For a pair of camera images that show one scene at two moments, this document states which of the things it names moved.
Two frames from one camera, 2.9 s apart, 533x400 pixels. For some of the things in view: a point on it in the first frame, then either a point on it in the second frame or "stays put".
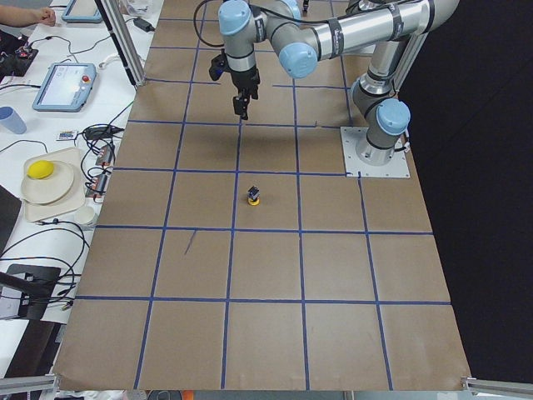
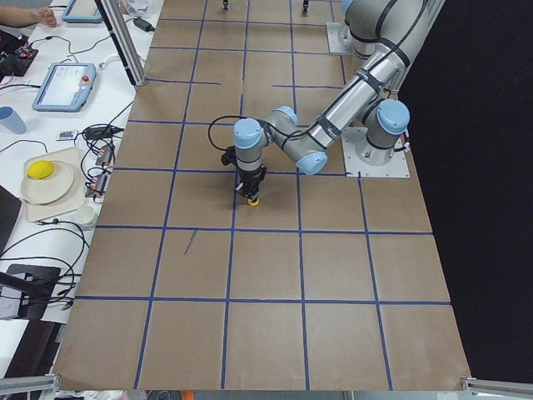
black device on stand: x=37 y=284 stays put
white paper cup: x=84 y=215 stays put
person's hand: x=42 y=16 stays put
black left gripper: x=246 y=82 to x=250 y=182
